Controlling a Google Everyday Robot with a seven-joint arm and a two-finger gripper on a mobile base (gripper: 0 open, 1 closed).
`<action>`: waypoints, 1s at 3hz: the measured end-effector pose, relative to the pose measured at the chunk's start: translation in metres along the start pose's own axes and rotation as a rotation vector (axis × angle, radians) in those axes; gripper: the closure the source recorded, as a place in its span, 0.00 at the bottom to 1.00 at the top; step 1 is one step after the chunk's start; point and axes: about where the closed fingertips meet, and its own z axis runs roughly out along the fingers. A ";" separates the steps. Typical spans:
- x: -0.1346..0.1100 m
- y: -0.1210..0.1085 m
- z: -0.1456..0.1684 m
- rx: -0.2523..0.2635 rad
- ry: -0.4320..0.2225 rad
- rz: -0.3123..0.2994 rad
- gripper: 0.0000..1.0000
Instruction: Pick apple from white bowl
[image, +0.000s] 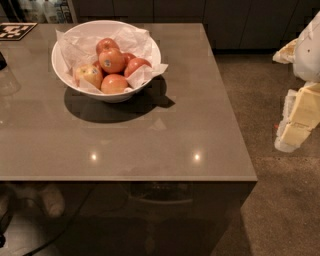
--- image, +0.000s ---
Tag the white crumpled paper liner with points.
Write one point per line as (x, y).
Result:
(76, 50)

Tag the black white fiducial marker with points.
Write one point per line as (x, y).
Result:
(15, 31)

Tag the red apple front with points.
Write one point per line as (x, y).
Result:
(114, 84)

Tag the dark cabinet row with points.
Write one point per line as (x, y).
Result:
(230, 24)

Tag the bottles on shelf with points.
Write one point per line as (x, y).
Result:
(47, 11)

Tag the yellow-red apple left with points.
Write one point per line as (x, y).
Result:
(89, 73)

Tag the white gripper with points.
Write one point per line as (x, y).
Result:
(308, 53)

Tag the dark red apple hidden middle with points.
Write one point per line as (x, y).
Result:
(128, 56)

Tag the red apple right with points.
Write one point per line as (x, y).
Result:
(134, 64)

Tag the dark object at left edge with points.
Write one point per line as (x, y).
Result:
(3, 63)

